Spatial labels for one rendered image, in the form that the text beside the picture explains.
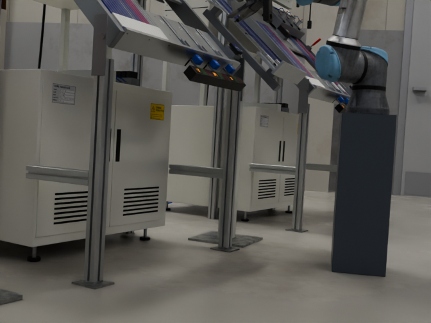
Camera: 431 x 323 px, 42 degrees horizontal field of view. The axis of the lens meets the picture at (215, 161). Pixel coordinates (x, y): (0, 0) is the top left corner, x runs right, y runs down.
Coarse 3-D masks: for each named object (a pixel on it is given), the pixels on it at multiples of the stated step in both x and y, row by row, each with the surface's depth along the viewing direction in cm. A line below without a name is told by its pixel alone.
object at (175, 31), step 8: (152, 16) 192; (160, 16) 198; (160, 24) 191; (168, 24) 197; (176, 24) 204; (184, 24) 211; (168, 32) 191; (176, 32) 197; (184, 32) 204; (192, 32) 211; (200, 32) 218; (176, 40) 191; (184, 40) 197; (192, 40) 203; (200, 40) 210; (208, 40) 218; (200, 48) 202; (208, 48) 210; (216, 48) 217; (224, 56) 217
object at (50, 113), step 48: (0, 96) 186; (48, 96) 179; (144, 96) 220; (0, 144) 186; (48, 144) 180; (144, 144) 222; (0, 192) 186; (48, 192) 182; (144, 192) 224; (48, 240) 184; (144, 240) 234
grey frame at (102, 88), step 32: (0, 0) 185; (96, 96) 158; (96, 128) 159; (96, 160) 158; (224, 160) 223; (96, 192) 158; (224, 192) 223; (96, 224) 158; (224, 224) 223; (96, 256) 159
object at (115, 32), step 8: (80, 0) 167; (88, 0) 165; (96, 0) 164; (80, 8) 167; (88, 8) 165; (96, 8) 164; (104, 8) 162; (88, 16) 165; (112, 16) 163; (112, 24) 160; (112, 32) 160; (120, 32) 159; (112, 40) 160
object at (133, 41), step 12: (132, 36) 164; (144, 36) 167; (120, 48) 165; (132, 48) 168; (144, 48) 172; (156, 48) 176; (168, 48) 180; (180, 48) 184; (192, 48) 189; (168, 60) 185; (180, 60) 189; (192, 60) 194; (204, 60) 199; (216, 60) 204; (228, 60) 209
